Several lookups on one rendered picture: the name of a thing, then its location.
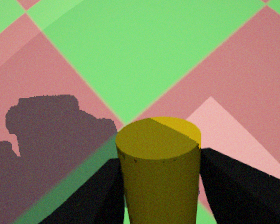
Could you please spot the yellow tall cylinder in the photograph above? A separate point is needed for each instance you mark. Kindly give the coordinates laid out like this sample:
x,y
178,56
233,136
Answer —
x,y
160,161

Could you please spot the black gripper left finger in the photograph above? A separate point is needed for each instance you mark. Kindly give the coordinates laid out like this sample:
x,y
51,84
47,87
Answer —
x,y
100,200

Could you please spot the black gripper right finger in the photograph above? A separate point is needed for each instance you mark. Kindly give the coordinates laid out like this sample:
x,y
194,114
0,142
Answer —
x,y
237,193

